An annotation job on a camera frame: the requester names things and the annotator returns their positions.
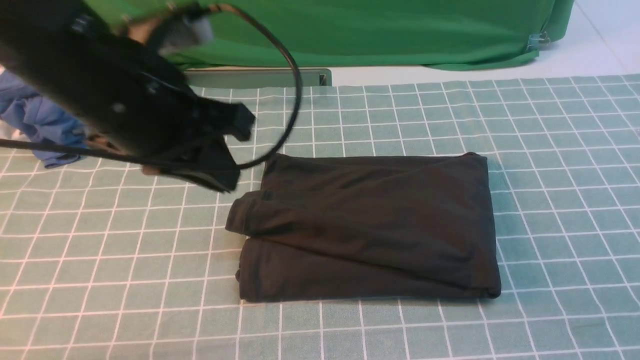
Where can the gray metal table slot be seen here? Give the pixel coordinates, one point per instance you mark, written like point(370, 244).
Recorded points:
point(256, 78)

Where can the dark gray long-sleeved shirt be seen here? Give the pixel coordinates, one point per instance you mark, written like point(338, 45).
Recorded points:
point(388, 226)

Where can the green backdrop cloth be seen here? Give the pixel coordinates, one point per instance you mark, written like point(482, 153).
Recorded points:
point(451, 35)

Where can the metal binder clip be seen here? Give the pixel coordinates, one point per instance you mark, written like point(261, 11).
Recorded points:
point(537, 41)

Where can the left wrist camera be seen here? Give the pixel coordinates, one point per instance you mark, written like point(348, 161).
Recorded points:
point(171, 31)

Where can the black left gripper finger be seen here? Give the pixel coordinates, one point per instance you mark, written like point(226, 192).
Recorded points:
point(204, 161)

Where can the green grid tablecloth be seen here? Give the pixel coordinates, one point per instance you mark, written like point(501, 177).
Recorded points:
point(99, 262)

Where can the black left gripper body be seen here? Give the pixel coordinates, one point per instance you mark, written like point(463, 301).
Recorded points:
point(131, 95)

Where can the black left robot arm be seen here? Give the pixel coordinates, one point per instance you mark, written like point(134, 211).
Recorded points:
point(30, 30)

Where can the blue crumpled shirt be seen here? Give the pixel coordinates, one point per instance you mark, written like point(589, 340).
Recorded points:
point(38, 118)

